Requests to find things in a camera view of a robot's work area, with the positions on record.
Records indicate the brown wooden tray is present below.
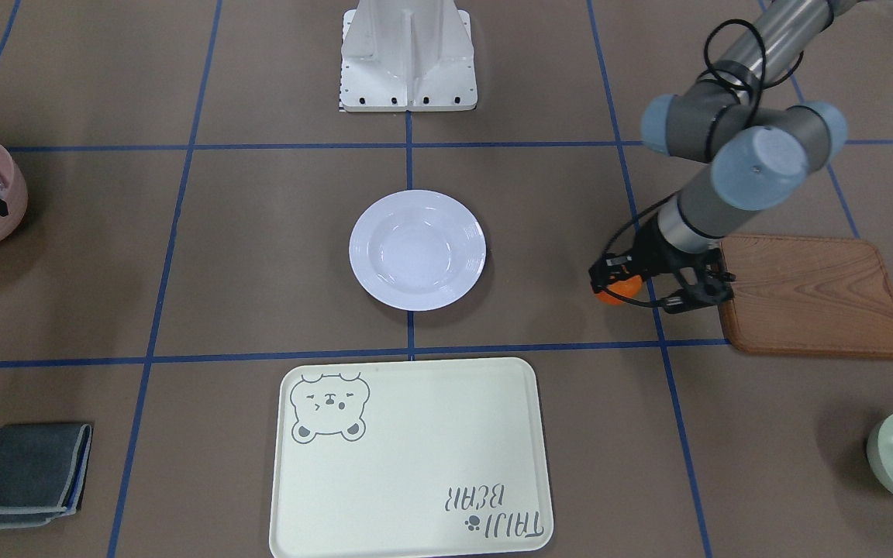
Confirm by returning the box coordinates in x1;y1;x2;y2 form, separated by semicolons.
719;234;893;360

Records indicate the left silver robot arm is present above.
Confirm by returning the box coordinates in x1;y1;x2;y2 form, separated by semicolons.
588;1;854;314

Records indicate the white round plate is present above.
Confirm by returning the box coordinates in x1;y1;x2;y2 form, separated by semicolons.
348;188;487;312

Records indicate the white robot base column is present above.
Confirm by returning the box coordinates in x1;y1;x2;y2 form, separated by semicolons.
338;1;478;112

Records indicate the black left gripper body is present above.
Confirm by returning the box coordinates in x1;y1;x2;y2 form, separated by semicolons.
589;220;735;314

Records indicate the orange fruit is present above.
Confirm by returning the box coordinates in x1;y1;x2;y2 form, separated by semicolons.
595;276;644;306

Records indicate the folded grey cloth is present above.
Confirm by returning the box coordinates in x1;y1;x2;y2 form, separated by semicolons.
0;422;95;530

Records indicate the cream bear tray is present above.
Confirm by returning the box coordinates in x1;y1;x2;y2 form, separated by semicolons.
268;356;555;557

